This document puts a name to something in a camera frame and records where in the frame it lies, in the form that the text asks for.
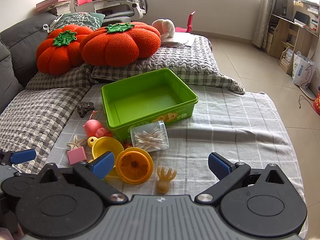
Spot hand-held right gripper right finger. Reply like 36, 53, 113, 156
195, 152, 288, 204

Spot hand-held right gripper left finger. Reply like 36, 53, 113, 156
37, 151, 129, 204

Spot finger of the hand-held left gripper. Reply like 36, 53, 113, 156
0, 149, 37, 167

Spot yellow toy bowl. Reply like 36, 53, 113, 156
87, 136, 125, 179

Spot small pink block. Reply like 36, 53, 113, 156
67, 147, 87, 165

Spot orange toy cup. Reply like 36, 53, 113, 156
115, 148, 154, 185

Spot dried starfish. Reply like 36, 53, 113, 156
66, 135, 87, 150

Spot pink rubber toy figure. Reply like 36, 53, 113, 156
84, 110, 113, 139

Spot clear cotton swab jar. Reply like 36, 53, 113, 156
130, 120, 170, 153

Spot tan rubber toy hand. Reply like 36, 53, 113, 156
157, 166, 177, 194

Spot tortoiseshell hair claw clip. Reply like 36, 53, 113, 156
76, 102, 94, 118

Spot green plastic box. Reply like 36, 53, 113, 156
101, 68, 199, 142

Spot grey grid cloth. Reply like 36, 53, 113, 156
46, 84, 304, 240

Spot small orange pumpkin cushion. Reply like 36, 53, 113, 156
36, 26, 94, 75

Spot grey sofa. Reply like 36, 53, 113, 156
0, 12, 57, 113

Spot grey checkered quilt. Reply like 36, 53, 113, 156
0, 35, 247, 178

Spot colourful floor toy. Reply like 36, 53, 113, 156
312, 86, 320, 117

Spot large orange pumpkin cushion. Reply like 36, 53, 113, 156
79, 22, 162, 67

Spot white paper bag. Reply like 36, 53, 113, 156
292, 51, 317, 90

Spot white papers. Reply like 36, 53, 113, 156
160, 32, 195, 47

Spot wooden shelf unit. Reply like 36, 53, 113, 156
266, 0, 320, 74

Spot green leaf print pillow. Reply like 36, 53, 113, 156
51, 12, 105, 32

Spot red plastic chair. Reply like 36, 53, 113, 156
175, 11, 196, 33

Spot pink and white plush toy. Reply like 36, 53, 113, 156
152, 19, 175, 42

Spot stack of books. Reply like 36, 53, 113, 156
36, 0, 71, 15

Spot beige curtain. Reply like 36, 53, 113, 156
252, 0, 284, 49

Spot white office chair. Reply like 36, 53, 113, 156
96, 0, 150, 27

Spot black laptop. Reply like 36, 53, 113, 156
294, 11, 310, 27

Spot black floor cable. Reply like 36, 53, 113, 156
299, 62, 318, 109

